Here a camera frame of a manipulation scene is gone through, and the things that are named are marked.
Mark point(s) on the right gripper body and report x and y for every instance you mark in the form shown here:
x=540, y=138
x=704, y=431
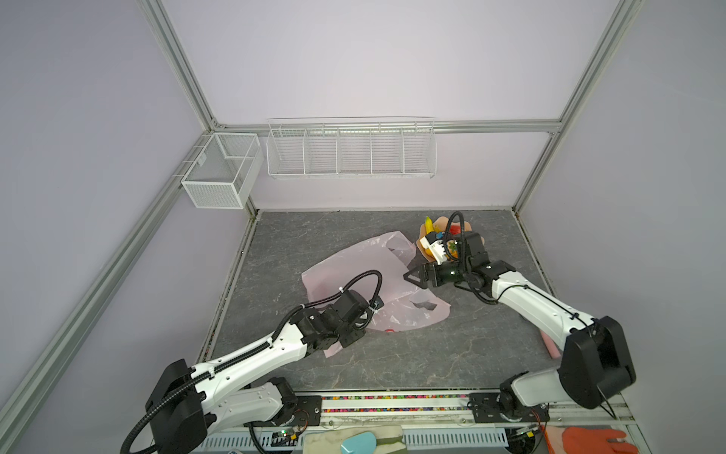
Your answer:
x=448, y=272

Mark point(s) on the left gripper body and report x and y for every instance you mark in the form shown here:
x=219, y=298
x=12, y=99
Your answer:
x=349, y=334

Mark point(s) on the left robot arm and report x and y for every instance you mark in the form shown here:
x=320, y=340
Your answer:
x=189, y=402

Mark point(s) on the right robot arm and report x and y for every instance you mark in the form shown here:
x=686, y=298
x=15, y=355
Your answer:
x=596, y=361

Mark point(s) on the beige scalloped fruit bowl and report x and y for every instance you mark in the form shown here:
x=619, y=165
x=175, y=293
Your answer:
x=446, y=239

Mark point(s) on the yellow green banana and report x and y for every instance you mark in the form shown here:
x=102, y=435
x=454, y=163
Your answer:
x=429, y=227

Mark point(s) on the light blue object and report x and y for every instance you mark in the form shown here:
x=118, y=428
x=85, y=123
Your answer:
x=363, y=443

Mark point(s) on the white mesh box basket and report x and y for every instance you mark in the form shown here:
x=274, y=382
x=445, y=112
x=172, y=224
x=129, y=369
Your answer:
x=224, y=172

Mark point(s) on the red rubber glove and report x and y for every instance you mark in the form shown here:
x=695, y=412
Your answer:
x=574, y=440

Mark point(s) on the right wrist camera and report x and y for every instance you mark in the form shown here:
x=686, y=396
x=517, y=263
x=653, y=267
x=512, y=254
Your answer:
x=432, y=247

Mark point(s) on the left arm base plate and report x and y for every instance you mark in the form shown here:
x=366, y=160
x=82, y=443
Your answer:
x=301, y=411

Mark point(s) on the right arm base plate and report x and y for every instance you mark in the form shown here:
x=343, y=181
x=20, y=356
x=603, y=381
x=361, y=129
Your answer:
x=496, y=407

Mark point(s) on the white wire shelf basket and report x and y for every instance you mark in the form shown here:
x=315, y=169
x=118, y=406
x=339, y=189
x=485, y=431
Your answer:
x=353, y=147

